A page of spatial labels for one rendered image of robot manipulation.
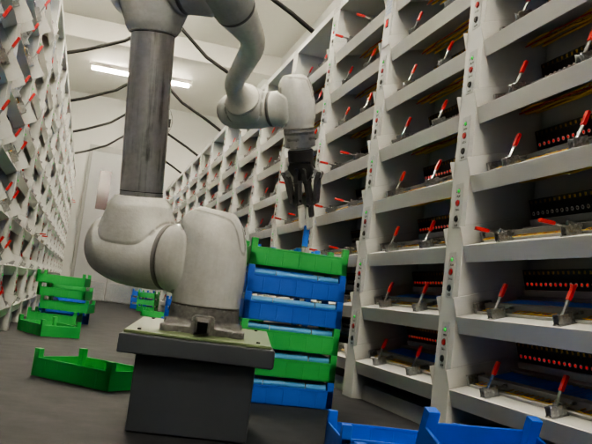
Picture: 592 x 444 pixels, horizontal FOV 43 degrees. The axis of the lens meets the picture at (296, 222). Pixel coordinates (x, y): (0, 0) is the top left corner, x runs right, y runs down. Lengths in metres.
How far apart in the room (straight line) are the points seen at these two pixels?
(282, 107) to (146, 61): 0.53
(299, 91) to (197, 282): 0.73
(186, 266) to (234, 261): 0.11
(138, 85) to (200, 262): 0.43
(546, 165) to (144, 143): 0.91
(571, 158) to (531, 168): 0.15
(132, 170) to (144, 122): 0.11
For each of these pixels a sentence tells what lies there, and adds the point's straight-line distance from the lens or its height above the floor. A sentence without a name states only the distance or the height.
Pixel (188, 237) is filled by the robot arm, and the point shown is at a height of 0.41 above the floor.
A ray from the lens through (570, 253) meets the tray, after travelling 1.66.
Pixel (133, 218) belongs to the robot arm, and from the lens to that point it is 1.72.
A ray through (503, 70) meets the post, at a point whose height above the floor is 1.00.
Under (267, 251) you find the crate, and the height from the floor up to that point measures 0.44.
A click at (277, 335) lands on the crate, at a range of 2.24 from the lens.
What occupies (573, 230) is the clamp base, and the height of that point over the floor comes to 0.52.
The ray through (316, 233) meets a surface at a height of 0.62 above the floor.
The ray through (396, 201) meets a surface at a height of 0.67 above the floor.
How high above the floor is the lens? 0.30
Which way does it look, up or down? 6 degrees up
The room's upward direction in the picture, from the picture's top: 7 degrees clockwise
